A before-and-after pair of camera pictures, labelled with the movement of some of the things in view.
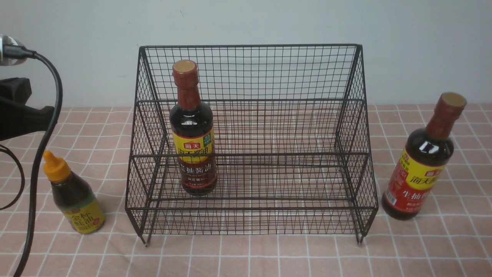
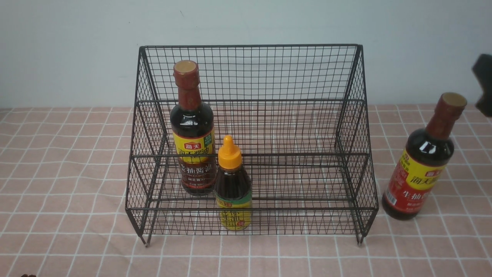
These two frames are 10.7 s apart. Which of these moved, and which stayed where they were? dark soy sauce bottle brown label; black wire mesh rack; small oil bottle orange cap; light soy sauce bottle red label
Moved: small oil bottle orange cap
Stayed: black wire mesh rack; light soy sauce bottle red label; dark soy sauce bottle brown label
